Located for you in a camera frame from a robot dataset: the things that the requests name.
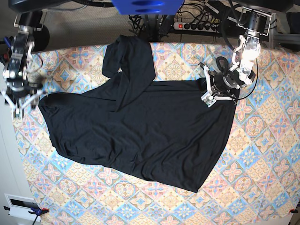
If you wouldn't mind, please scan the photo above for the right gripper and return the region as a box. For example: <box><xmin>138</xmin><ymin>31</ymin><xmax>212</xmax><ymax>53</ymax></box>
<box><xmin>1</xmin><ymin>86</ymin><xmax>45</xmax><ymax>119</ymax></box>

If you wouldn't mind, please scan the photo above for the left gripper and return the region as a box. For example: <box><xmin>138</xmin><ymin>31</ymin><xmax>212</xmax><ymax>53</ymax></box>
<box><xmin>198</xmin><ymin>62</ymin><xmax>240</xmax><ymax>107</ymax></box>

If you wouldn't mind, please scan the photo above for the black t-shirt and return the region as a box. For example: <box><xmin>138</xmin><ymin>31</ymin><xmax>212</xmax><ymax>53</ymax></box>
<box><xmin>38</xmin><ymin>36</ymin><xmax>236</xmax><ymax>193</ymax></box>

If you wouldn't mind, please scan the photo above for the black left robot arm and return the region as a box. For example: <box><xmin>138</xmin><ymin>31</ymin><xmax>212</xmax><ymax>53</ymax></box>
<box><xmin>199</xmin><ymin>0</ymin><xmax>295</xmax><ymax>107</ymax></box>

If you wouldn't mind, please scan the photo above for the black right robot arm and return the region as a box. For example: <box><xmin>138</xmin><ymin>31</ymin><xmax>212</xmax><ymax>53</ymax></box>
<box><xmin>1</xmin><ymin>10</ymin><xmax>49</xmax><ymax>119</ymax></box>

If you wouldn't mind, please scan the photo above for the red table clamp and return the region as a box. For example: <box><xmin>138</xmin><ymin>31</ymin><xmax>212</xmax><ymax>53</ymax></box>
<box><xmin>0</xmin><ymin>53</ymin><xmax>16</xmax><ymax>75</ymax></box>

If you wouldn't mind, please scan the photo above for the white power strip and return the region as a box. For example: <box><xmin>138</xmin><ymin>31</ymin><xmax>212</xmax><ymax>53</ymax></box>
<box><xmin>173</xmin><ymin>22</ymin><xmax>218</xmax><ymax>33</ymax></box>

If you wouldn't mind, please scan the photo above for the patterned colourful tablecloth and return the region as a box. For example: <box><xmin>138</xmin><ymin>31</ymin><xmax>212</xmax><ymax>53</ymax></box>
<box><xmin>12</xmin><ymin>49</ymin><xmax>300</xmax><ymax>225</ymax></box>

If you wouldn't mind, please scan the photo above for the white wall outlet box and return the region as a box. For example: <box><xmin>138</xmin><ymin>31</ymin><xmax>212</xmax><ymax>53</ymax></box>
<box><xmin>4</xmin><ymin>193</ymin><xmax>39</xmax><ymax>221</ymax></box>

